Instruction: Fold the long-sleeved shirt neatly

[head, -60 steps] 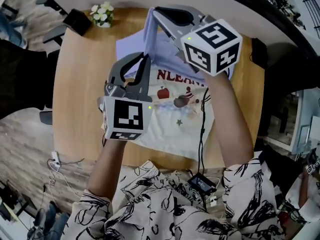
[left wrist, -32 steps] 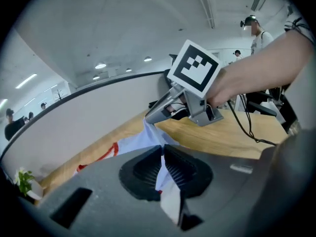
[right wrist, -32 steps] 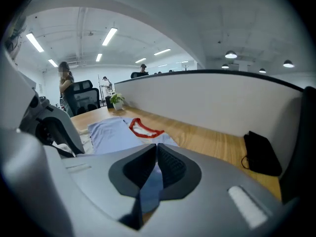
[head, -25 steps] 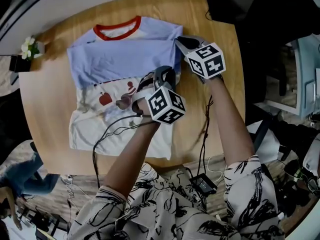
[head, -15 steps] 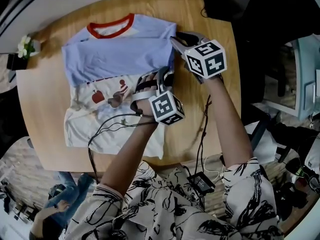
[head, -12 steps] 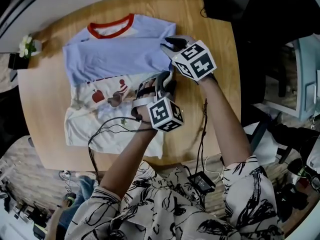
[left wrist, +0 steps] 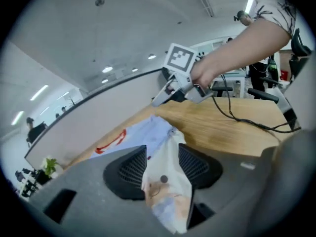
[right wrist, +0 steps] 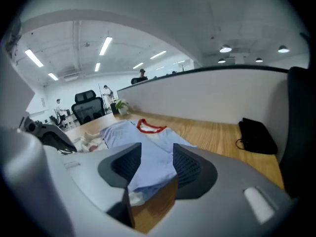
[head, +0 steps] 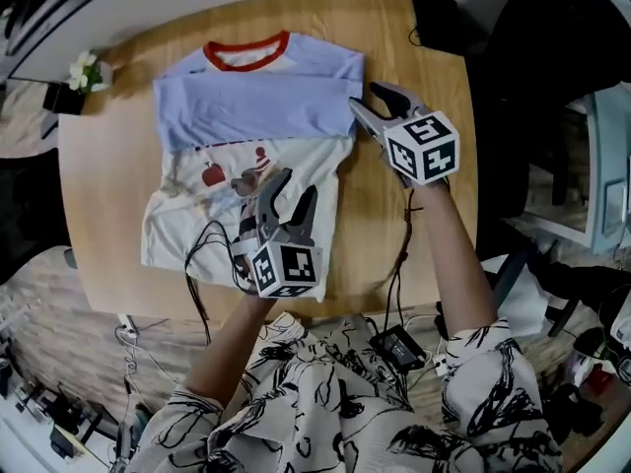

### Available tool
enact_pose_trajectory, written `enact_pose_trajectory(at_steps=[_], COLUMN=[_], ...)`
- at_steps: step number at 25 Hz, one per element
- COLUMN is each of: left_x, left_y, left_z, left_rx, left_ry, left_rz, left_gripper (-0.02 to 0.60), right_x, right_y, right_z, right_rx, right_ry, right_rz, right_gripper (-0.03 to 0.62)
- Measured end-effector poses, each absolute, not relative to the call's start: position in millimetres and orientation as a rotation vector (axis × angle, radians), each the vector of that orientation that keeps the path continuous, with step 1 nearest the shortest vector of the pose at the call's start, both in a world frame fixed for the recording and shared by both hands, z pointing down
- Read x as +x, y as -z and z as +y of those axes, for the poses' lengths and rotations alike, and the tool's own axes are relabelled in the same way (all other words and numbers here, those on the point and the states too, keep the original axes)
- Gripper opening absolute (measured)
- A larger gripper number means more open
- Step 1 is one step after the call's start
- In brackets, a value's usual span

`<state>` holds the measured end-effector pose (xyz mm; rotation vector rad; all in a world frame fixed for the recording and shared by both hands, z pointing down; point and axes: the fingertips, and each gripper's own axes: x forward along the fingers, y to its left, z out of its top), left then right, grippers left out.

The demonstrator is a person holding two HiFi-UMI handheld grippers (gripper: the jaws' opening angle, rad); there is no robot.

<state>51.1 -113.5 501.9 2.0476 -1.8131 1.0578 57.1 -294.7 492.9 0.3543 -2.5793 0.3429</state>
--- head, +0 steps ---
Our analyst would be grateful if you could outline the black pouch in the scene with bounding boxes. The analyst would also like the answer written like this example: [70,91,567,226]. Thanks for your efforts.
[411,0,467,53]

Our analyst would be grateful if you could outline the white potted flowers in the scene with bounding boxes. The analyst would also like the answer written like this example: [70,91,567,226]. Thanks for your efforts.
[67,49,112,93]

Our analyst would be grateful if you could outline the white and blue raglan shirt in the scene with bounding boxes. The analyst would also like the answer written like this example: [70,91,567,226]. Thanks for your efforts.
[140,30,366,304]

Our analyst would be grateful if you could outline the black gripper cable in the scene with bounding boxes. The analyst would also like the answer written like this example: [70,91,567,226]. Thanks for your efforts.
[384,189,425,344]
[184,219,257,347]

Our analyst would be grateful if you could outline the black screen device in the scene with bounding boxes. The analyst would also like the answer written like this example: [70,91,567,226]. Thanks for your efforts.
[369,325,428,372]

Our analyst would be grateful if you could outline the light blue desk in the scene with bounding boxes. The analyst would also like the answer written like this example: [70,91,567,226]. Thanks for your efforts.
[584,86,631,255]

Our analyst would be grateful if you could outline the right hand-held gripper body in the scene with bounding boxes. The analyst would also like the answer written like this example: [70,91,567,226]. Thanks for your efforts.
[376,108,461,188]

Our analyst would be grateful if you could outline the person's left forearm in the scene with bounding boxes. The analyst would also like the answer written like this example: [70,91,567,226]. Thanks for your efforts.
[184,293,280,406]

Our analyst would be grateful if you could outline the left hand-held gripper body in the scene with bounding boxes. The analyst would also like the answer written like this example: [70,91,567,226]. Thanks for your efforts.
[248,220,325,299]

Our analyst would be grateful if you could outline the person's right forearm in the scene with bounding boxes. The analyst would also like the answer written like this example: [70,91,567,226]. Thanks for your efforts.
[411,182,497,339]

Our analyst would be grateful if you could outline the white paper sheet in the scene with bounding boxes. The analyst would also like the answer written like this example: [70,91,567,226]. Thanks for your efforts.
[495,263,551,338]

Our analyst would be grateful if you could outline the white power strip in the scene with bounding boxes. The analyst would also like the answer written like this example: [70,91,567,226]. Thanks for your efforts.
[116,312,139,339]

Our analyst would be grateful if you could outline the black pen holder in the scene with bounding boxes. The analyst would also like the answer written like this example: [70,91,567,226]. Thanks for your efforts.
[42,80,86,116]

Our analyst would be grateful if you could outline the person's patterned white blouse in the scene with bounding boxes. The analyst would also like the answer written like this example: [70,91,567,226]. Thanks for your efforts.
[122,310,566,473]

